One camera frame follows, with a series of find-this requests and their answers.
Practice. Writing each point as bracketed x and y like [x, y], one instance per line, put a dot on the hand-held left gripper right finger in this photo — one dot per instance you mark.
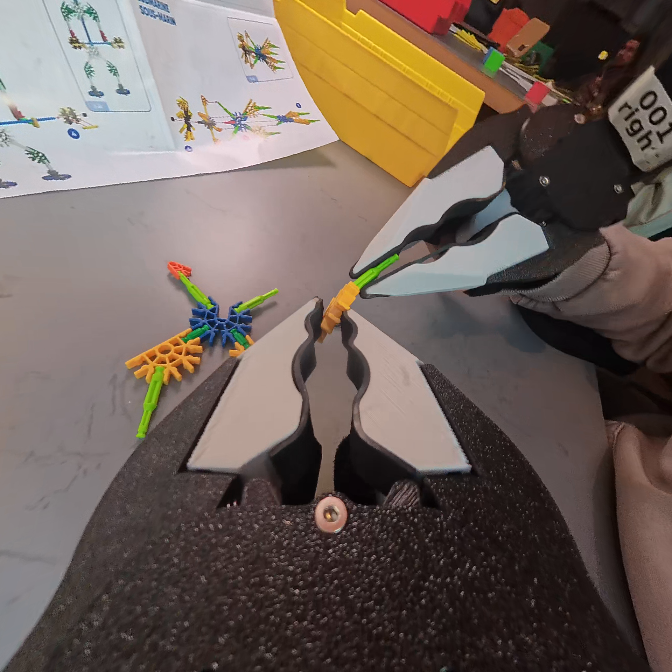
[409, 420]

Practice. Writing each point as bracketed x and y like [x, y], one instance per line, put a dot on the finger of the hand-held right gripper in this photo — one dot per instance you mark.
[472, 267]
[420, 204]

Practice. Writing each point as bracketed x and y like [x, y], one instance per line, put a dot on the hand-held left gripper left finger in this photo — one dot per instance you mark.
[252, 414]

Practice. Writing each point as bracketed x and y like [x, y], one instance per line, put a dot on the large blue connector fan assembly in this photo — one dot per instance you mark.
[220, 320]

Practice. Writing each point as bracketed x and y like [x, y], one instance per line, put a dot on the yellow fan connector green rod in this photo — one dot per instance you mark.
[336, 309]

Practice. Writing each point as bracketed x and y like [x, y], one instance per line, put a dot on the grey desk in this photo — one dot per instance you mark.
[105, 262]

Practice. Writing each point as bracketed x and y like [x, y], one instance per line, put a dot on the pink block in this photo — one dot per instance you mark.
[536, 94]

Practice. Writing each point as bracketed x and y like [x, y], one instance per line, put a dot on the yellow storage bin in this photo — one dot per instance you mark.
[367, 105]

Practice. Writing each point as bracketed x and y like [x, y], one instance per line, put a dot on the dark green box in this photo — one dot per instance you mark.
[543, 57]

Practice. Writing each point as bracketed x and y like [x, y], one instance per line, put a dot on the green block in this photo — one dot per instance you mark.
[492, 61]

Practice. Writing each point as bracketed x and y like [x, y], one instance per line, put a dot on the small cardboard box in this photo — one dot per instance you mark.
[530, 36]

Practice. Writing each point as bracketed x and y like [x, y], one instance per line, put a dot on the wooden background table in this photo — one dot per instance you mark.
[472, 68]

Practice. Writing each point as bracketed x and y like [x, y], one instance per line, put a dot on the orange red object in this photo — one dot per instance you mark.
[506, 23]

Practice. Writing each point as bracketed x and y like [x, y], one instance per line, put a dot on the stack of red bins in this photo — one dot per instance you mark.
[420, 13]

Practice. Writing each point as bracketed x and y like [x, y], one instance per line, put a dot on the toy instruction sheet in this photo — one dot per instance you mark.
[183, 105]

